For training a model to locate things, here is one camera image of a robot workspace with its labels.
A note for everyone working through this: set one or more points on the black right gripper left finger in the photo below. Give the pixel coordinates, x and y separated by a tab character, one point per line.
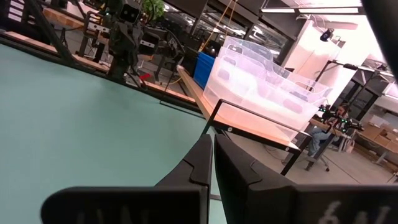
199	161

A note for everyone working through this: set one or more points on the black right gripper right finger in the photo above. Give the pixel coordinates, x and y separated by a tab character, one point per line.
242	186

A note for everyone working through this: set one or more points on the blue slotted plastic basket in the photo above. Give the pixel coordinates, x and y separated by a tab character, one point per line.
202	74
209	59
209	54

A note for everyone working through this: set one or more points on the background black robot arm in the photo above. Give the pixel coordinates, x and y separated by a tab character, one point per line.
351	124

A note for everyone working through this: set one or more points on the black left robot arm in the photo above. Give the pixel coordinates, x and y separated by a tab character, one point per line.
119	68

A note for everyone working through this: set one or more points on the small red tag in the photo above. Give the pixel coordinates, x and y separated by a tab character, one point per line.
145	76

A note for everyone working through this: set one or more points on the green potted plant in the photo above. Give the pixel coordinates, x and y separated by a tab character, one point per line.
154	7

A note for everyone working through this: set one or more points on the person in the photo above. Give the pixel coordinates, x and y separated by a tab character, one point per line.
320	137

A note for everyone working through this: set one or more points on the green table mat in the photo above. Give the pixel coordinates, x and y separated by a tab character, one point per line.
77	124

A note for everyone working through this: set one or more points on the black box white labels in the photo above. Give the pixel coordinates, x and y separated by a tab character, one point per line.
15	11

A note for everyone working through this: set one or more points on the brown cardboard box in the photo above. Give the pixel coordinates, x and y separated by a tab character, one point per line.
376	137

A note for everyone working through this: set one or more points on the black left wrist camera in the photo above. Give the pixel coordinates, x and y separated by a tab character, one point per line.
130	13

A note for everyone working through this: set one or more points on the wooden shelf black metal frame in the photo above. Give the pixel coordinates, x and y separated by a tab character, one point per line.
199	98

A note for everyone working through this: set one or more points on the black aluminium station frame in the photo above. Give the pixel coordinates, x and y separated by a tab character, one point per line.
49	31

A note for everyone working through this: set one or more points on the black ceiling-mounted camera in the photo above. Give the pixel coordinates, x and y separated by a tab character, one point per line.
326	35

